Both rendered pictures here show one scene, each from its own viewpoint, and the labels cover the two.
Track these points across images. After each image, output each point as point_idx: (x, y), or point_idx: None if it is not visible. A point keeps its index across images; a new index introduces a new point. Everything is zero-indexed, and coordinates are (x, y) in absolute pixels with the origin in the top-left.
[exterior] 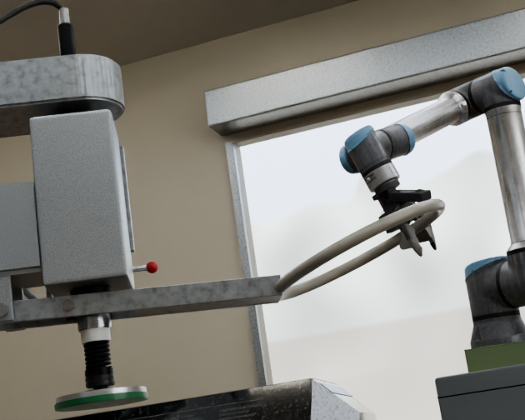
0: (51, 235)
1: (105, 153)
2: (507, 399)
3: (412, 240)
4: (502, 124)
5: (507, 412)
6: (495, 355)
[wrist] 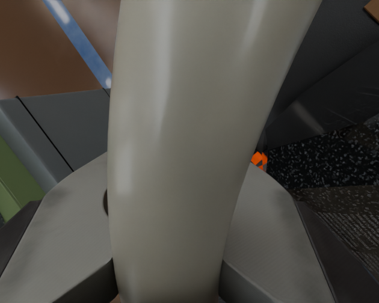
0: None
1: None
2: (75, 157)
3: (283, 187)
4: None
5: (85, 156)
6: (24, 192)
